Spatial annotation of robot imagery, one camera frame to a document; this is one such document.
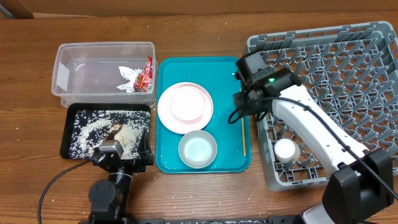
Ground white paper cup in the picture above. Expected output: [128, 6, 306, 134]
[274, 139, 300, 164]

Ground pink plate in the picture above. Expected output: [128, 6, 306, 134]
[157, 82, 214, 134]

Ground grey bowl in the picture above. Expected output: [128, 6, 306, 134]
[178, 130, 218, 169]

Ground clear plastic bin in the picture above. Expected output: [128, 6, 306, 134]
[51, 42, 157, 108]

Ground red snack wrapper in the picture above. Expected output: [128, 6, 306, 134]
[134, 57, 153, 92]

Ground black plastic tray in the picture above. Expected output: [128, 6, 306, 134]
[60, 103, 151, 159]

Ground rice and food waste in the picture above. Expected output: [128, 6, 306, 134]
[70, 110, 150, 159]

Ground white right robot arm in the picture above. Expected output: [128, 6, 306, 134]
[228, 68, 397, 223]

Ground white tissue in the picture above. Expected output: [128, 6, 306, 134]
[117, 66, 142, 93]

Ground teal plastic tray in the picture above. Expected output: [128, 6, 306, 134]
[155, 56, 251, 174]

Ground wooden chopstick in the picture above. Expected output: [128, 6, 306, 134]
[239, 88, 247, 157]

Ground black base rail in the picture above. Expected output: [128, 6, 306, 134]
[77, 214, 299, 224]

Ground grey plastic dish rack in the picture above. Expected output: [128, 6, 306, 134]
[245, 21, 397, 192]

